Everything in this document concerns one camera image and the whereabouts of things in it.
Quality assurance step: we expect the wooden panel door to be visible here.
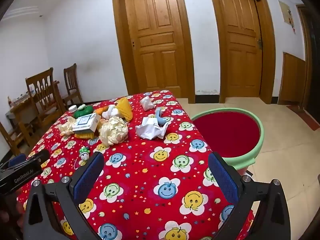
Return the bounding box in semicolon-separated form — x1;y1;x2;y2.
217;0;263;98
124;0;187;93

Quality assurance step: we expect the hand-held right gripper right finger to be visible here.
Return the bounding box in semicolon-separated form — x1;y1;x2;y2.
209;152;292;240

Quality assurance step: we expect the red smiley flower tablecloth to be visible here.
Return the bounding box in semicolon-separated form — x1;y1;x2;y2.
16;90;254;240

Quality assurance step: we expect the white paper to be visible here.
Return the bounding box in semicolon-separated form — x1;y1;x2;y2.
135;117;168;140

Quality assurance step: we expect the dark doorway with wooden frame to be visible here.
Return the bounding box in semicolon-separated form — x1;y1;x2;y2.
296;4;320;120

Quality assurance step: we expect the wooden door frame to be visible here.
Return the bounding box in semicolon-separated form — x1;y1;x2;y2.
206;0;275;104
111;0;195;104

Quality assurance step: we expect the white tissue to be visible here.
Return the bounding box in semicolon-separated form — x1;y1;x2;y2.
139;96;155;110

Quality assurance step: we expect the paper wall notice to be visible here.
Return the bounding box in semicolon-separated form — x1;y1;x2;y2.
278;0;296;34

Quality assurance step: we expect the red bucket with green rim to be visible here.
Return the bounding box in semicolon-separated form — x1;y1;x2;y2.
191;107;265;174

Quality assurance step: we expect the wooden cabinet panel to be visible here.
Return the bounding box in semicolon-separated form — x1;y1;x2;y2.
277;52;307;105

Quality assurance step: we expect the blue grey curved object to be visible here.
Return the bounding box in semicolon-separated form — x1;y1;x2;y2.
154;107;172;127

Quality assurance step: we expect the green clover-shaped box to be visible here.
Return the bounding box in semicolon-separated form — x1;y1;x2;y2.
73;104;95;118

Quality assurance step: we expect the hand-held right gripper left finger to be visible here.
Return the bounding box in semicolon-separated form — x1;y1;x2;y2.
23;152;108;240

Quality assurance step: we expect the yellow foam net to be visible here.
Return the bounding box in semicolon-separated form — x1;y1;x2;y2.
115;97;134;123
74;129;99;140

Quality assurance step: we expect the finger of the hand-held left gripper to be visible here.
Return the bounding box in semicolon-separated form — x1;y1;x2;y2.
28;149;50;165
8;153;27;168

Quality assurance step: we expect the wooden dining table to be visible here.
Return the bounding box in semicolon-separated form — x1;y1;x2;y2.
6;80;62;140

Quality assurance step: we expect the wooden slat-back chair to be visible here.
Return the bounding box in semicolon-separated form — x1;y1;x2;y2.
63;63;84;105
25;67;66;130
0;120;34;155

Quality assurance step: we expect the large cream wrap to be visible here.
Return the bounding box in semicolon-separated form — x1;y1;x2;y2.
99;116;129;146

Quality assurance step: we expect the small cream wrap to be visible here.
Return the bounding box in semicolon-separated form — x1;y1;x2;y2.
58;117;77;136

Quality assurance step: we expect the green frog keychain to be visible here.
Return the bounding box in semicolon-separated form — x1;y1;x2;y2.
72;147;91;173

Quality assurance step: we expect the red floor mat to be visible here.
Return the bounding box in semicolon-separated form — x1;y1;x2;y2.
286;104;320;132

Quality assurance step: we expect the small white cardboard box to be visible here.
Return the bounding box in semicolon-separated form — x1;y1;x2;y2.
73;112;102;133

